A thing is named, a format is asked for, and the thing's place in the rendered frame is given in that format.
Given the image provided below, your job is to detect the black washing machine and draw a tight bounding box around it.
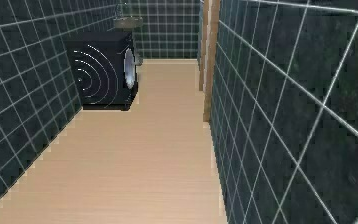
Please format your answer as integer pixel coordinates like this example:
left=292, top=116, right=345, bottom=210
left=65, top=31, right=140, bottom=112

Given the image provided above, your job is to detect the brown wooden door frame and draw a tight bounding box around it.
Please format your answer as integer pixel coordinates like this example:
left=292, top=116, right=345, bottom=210
left=198, top=0, right=222, bottom=123

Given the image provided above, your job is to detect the grey wall sink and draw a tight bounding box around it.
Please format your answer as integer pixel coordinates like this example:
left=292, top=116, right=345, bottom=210
left=112, top=3, right=144, bottom=31

